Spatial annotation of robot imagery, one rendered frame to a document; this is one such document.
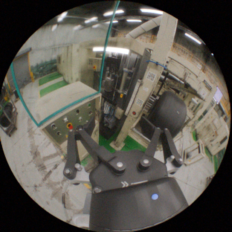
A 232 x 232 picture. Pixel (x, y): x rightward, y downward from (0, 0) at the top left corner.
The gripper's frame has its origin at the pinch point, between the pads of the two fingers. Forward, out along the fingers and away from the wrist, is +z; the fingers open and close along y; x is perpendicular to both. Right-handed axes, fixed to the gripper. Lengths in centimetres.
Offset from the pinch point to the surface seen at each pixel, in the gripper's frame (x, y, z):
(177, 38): 734, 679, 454
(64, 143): -38, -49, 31
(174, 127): -13, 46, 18
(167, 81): 28, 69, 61
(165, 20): 78, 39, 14
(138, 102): -2, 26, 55
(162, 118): -8.2, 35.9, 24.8
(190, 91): 21, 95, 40
